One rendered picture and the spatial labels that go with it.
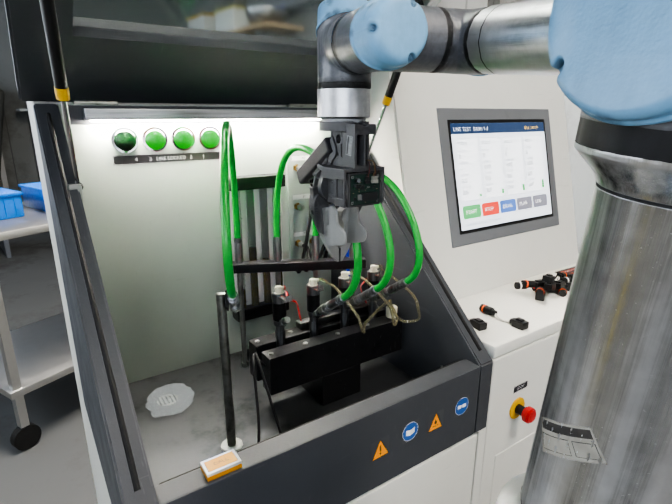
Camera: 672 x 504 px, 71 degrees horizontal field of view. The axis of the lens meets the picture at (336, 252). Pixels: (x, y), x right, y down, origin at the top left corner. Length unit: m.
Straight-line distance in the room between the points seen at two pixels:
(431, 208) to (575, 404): 0.89
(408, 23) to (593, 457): 0.44
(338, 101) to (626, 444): 0.50
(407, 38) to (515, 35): 0.11
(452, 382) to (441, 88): 0.71
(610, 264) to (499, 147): 1.11
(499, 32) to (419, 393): 0.60
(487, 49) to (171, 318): 0.90
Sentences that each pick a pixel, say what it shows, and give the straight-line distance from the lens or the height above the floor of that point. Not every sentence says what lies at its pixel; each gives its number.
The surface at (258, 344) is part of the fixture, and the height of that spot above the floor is 0.98.
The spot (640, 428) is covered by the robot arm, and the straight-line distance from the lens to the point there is 0.32.
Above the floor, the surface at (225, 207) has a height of 1.30.
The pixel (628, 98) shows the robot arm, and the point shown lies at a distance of 0.24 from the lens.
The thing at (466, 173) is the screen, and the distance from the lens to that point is 1.26.
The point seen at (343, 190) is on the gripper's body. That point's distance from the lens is 0.64.
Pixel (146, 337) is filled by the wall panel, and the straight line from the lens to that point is 1.19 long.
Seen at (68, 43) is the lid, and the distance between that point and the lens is 0.95.
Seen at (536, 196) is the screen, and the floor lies 1.20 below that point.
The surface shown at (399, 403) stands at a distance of 0.86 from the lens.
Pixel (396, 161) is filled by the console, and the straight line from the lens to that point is 1.13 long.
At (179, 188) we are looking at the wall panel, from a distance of 1.12.
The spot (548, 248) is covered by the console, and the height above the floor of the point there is 1.05.
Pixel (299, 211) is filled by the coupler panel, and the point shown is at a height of 1.19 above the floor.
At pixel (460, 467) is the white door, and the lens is 1.10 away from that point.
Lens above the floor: 1.43
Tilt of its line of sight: 16 degrees down
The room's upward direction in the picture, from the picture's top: straight up
